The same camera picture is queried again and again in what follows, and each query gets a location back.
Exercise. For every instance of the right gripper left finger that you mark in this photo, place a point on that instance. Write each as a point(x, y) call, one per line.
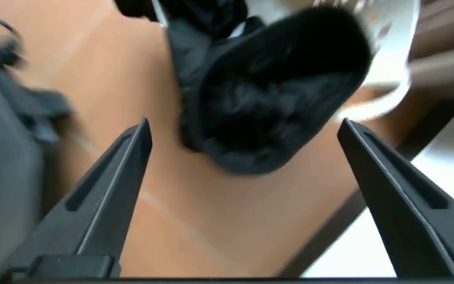
point(105, 213)

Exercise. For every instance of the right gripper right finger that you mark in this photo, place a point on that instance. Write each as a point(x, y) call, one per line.
point(416, 236)

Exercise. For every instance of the white laundry basket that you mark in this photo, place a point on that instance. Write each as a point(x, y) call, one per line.
point(392, 47)

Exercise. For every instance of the heap of clothes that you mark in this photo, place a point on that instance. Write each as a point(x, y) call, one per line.
point(274, 98)

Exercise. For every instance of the brown curtain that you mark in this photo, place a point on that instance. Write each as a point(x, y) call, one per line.
point(447, 59)

